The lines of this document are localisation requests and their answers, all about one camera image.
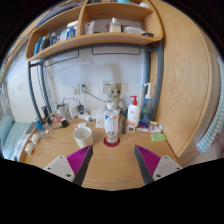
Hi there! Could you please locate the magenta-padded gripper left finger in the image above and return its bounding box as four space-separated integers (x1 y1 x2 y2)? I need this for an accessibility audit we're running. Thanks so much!
43 144 94 186

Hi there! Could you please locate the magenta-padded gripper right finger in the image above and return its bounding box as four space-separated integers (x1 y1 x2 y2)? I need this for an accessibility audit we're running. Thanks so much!
133 144 183 186

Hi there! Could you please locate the clear plastic water bottle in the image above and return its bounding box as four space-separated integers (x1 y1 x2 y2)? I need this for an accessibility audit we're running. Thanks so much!
103 102 120 144

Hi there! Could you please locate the green wrapper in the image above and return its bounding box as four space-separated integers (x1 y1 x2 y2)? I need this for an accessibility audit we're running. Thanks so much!
150 133 167 142

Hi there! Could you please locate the cream white cup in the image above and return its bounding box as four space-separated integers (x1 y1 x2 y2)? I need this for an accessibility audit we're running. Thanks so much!
72 126 94 149

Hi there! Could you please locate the white round ornament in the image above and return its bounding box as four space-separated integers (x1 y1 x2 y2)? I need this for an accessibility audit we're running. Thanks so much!
23 143 35 155
29 133 40 144

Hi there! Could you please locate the white packet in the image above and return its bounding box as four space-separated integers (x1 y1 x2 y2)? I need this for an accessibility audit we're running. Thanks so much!
148 123 163 134

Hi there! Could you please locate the small blue box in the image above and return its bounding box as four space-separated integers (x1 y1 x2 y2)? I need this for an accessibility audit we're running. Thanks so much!
137 118 151 133

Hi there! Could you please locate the blue tube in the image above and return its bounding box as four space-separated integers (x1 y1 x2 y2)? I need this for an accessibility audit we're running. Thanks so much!
33 115 44 132

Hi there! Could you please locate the tall black tool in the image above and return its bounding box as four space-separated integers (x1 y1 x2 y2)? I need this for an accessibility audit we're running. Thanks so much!
41 105 51 125

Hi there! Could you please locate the white power strip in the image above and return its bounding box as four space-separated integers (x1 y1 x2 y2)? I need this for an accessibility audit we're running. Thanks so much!
77 113 93 123

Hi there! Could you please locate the flat round red coaster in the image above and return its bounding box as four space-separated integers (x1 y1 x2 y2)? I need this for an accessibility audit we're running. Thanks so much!
102 135 121 148

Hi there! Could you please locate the dark slim bar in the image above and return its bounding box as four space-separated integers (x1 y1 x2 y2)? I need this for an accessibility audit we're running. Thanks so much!
120 118 127 135

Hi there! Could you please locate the white charger block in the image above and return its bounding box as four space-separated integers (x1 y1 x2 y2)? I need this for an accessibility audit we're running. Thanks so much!
68 103 79 118

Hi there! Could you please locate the teal bed mattress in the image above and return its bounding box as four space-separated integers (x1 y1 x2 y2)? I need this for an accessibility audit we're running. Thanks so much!
0 114 34 160

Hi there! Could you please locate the white red-pump dispenser bottle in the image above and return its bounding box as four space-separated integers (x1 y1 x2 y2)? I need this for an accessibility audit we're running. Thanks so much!
127 95 141 129

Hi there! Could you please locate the striped light blue towel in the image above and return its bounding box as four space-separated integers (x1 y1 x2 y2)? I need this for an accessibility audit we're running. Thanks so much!
195 56 224 154

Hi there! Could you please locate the wooden shelf unit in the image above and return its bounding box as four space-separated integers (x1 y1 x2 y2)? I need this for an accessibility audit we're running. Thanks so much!
24 0 164 63

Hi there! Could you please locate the black cable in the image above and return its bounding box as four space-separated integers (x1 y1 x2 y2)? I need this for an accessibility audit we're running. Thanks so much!
81 84 111 103

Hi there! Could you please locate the white wall socket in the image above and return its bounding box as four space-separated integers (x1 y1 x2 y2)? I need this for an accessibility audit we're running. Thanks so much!
69 83 91 96

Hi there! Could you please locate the grey metal desk frame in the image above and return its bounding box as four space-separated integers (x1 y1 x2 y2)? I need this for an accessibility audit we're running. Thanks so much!
27 39 165 126

